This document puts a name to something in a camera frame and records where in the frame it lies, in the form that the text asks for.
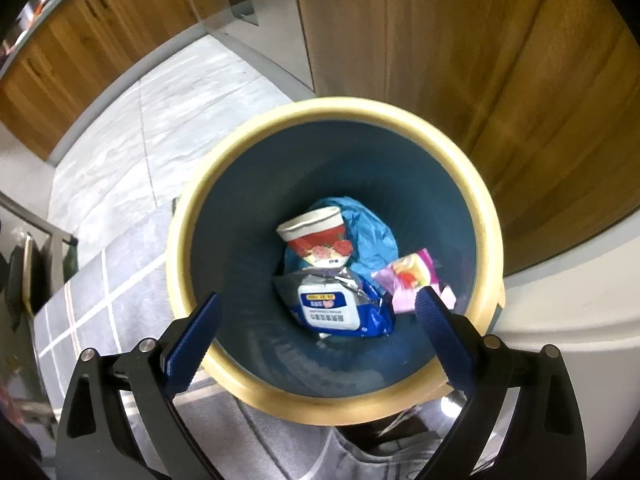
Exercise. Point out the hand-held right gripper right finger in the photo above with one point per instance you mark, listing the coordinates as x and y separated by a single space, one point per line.
445 340

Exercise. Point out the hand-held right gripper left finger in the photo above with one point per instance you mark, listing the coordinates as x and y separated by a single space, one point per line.
195 345

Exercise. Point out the pink snack packet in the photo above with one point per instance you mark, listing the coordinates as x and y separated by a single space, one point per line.
405 275

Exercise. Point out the blue bin with yellow rim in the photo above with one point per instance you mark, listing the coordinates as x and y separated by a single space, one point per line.
250 240

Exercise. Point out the blue wet wipes packet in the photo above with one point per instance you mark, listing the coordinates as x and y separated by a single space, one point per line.
330 305

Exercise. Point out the blue plastic bag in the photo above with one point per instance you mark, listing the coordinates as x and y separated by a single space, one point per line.
372 240

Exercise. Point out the red and white paper cup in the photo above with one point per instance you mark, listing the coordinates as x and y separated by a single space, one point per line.
315 232

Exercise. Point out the grey rug with white lines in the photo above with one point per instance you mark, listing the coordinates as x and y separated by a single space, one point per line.
100 300

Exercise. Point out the wooden stick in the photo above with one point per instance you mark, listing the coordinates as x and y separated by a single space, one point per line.
27 270

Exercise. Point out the black round object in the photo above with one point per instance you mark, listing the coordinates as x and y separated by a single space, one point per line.
10 290

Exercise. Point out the tall wooden cabinet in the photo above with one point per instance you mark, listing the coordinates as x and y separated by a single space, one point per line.
450 60

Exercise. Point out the grey metal chair frame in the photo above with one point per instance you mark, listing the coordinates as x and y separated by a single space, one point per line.
40 220

